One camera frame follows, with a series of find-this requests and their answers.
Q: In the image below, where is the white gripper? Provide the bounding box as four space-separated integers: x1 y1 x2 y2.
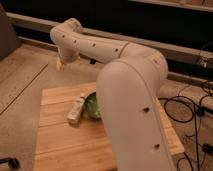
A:
56 49 80 70

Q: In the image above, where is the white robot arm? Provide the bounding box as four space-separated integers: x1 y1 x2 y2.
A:
50 18 176 171

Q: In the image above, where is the green bowl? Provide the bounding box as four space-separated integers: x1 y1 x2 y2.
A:
84 92 101 120

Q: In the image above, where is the dark cabinet at left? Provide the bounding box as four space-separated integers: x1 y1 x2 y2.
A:
0 4 21 61

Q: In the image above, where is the small white bottle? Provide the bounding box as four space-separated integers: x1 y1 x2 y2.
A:
67 93 86 124

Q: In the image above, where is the wooden table board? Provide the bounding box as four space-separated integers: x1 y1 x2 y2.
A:
32 82 185 171

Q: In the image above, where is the black chair caster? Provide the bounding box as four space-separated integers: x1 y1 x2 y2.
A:
0 158 20 169

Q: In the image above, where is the white window ledge rail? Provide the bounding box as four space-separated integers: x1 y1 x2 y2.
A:
6 12 213 61

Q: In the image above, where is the black floor cable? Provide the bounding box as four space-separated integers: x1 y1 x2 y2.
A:
158 79 213 171

